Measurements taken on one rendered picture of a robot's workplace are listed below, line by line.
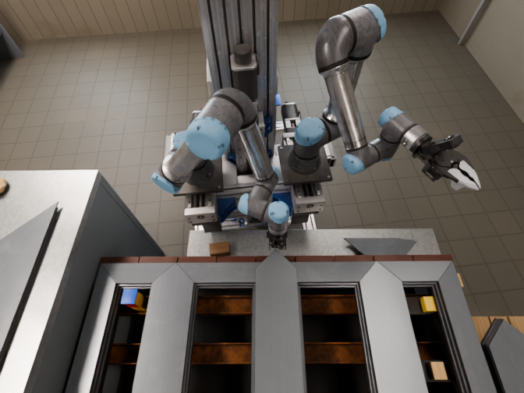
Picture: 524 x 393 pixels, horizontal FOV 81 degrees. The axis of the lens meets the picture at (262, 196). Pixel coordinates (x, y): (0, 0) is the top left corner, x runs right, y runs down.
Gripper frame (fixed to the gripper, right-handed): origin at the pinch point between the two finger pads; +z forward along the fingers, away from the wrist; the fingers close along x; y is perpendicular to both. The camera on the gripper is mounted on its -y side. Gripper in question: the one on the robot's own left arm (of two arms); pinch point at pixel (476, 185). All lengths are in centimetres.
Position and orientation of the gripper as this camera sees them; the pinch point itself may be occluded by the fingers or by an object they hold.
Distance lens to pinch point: 104.7
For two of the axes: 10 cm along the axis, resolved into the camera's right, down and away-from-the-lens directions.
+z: 5.3, 7.2, -4.4
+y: 1.3, 4.5, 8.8
